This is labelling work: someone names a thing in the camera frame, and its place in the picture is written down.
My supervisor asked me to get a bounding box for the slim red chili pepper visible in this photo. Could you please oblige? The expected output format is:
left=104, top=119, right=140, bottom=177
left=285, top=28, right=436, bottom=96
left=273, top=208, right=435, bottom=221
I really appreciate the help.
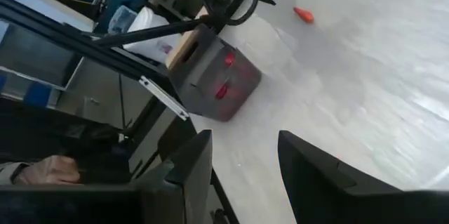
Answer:
left=293, top=6, right=315, bottom=25

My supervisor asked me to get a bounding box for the white plastic bucket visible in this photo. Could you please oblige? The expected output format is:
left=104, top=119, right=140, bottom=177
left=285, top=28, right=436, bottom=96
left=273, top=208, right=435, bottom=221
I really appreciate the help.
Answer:
left=122, top=6, right=183, bottom=64

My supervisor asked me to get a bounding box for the person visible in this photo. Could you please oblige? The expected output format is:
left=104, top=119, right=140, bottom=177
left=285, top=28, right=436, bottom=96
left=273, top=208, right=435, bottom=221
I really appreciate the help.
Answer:
left=0, top=99, right=136, bottom=187

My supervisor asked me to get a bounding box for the grey metal cabinet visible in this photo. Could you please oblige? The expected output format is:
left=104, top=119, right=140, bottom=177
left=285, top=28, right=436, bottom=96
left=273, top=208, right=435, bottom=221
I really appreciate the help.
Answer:
left=0, top=20, right=166, bottom=130

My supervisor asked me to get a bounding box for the clear plastic container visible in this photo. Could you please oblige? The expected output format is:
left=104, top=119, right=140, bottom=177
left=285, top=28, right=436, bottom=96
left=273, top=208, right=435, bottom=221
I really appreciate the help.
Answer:
left=107, top=5, right=138, bottom=34

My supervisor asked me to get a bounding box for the grey plastic basket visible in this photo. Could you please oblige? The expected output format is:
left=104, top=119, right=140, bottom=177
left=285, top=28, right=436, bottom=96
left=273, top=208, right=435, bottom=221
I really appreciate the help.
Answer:
left=168, top=23, right=263, bottom=123

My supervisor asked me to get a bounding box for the person's hand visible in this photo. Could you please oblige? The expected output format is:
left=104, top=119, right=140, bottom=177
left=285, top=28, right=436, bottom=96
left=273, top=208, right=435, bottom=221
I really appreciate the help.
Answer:
left=13, top=155, right=82, bottom=185

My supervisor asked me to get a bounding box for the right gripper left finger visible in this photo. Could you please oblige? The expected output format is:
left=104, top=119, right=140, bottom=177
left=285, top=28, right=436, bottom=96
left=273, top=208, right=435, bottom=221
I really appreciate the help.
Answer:
left=0, top=129, right=213, bottom=224

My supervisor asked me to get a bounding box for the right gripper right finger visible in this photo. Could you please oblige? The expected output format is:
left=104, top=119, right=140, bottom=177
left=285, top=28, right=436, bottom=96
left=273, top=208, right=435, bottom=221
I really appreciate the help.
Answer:
left=278, top=129, right=449, bottom=224

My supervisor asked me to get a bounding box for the wooden base board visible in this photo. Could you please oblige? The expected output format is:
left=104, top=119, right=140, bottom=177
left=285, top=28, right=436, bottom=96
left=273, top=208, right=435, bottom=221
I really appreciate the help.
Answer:
left=164, top=8, right=211, bottom=70

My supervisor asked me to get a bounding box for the silver metal bracket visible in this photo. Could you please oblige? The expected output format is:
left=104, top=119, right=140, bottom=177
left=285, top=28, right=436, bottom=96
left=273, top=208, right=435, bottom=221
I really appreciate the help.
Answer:
left=138, top=75, right=190, bottom=121

